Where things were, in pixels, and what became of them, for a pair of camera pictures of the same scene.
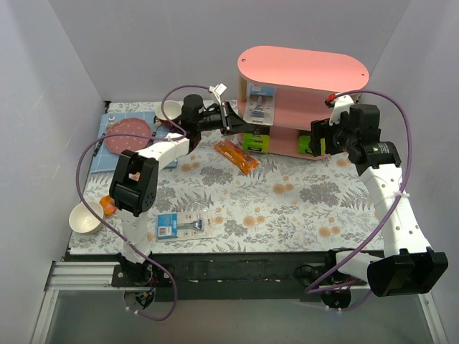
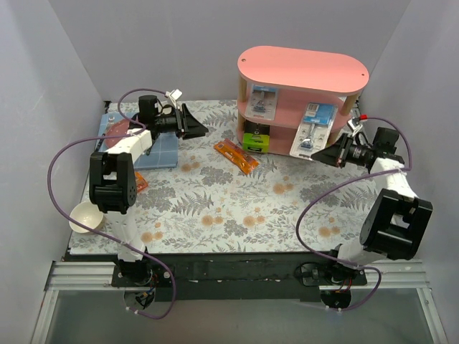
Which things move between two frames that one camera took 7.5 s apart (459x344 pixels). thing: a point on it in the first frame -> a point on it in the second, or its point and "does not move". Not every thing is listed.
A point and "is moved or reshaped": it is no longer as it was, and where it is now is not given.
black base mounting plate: x=234 y=276 does not move
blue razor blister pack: x=187 y=225 -> x=315 y=132
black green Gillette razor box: x=257 y=141 does not move
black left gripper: x=226 y=118 -> x=180 y=120
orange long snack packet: x=234 y=153 does not move
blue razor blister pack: x=259 y=103 is moved or reshaped
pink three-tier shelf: x=307 y=82 does not move
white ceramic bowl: x=82 y=221 does not move
